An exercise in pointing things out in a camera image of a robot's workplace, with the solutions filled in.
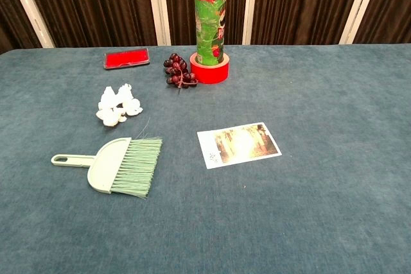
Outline small green hand broom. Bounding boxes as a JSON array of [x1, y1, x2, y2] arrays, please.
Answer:
[[50, 117, 164, 200]]

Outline photo card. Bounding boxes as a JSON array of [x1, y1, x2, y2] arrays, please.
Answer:
[[197, 122, 283, 170]]

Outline red tape roll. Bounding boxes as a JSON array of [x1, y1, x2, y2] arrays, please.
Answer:
[[189, 51, 231, 85]]

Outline purple grape bunch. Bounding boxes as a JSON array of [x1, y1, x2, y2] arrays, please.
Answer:
[[162, 52, 199, 95]]

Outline green chip can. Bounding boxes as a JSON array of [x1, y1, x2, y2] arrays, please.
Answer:
[[193, 0, 228, 66]]

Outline red pad in clear case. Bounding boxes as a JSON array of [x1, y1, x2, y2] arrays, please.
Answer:
[[103, 47, 151, 71]]

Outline brown curtain panel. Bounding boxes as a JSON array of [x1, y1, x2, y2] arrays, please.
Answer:
[[251, 0, 367, 46], [19, 0, 158, 48], [353, 0, 411, 45], [0, 0, 42, 55], [162, 0, 250, 46]]

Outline blue table cloth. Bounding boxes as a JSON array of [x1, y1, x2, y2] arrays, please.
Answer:
[[0, 44, 411, 274]]

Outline white partition post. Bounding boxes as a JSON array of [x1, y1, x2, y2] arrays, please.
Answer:
[[146, 0, 171, 46], [242, 0, 259, 46], [339, 0, 385, 45], [3, 0, 55, 49]]

